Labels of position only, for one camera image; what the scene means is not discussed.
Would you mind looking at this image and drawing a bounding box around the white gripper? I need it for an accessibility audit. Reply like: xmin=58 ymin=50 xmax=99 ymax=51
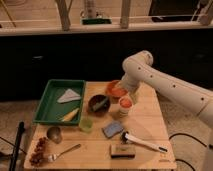
xmin=120 ymin=74 xmax=140 ymax=104

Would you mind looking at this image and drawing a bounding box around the red apple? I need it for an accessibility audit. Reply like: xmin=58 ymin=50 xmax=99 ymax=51
xmin=120 ymin=98 xmax=132 ymax=108

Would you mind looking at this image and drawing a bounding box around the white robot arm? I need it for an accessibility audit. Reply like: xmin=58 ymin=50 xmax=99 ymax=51
xmin=121 ymin=50 xmax=213 ymax=171

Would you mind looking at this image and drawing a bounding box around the white paper cup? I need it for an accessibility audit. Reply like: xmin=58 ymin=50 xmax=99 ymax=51
xmin=119 ymin=97 xmax=133 ymax=116

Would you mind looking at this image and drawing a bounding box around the small green cup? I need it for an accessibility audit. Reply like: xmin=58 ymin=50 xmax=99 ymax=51
xmin=79 ymin=117 xmax=93 ymax=133

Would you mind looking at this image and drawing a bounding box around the silver metal cup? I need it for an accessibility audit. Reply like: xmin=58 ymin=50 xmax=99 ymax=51
xmin=47 ymin=126 xmax=62 ymax=144

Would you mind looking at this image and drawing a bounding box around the orange bowl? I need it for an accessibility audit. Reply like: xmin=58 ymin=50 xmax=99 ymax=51
xmin=105 ymin=80 xmax=127 ymax=98

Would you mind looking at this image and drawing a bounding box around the dark brown bowl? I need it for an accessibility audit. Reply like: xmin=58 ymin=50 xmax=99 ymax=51
xmin=88 ymin=94 xmax=111 ymax=116

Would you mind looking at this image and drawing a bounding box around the green item in bowl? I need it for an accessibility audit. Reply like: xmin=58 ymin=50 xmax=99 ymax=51
xmin=92 ymin=97 xmax=108 ymax=112

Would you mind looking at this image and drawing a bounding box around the blue sponge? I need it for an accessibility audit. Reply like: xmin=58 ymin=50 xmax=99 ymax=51
xmin=102 ymin=121 xmax=124 ymax=138

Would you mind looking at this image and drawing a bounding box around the brown rectangular block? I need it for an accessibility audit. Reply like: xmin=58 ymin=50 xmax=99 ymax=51
xmin=110 ymin=144 xmax=136 ymax=158

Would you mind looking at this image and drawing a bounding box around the grey folded cloth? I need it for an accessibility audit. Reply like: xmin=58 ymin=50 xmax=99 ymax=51
xmin=57 ymin=89 xmax=81 ymax=103

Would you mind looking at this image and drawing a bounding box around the green plastic tray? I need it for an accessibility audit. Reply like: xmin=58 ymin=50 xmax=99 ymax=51
xmin=34 ymin=79 xmax=86 ymax=126

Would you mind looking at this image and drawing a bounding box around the green base object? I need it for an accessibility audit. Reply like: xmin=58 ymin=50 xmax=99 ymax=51
xmin=81 ymin=18 xmax=112 ymax=25

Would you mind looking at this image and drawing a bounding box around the silver fork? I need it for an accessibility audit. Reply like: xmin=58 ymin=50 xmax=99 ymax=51
xmin=45 ymin=144 xmax=81 ymax=163

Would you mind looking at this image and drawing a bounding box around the red grape bunch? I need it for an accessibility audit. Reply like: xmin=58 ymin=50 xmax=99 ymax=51
xmin=29 ymin=137 xmax=47 ymax=167

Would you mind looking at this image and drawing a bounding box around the black pole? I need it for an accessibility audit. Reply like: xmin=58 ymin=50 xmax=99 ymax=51
xmin=9 ymin=121 xmax=25 ymax=171

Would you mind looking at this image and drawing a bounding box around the black cable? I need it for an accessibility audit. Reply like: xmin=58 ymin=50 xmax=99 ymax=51
xmin=168 ymin=132 xmax=209 ymax=171

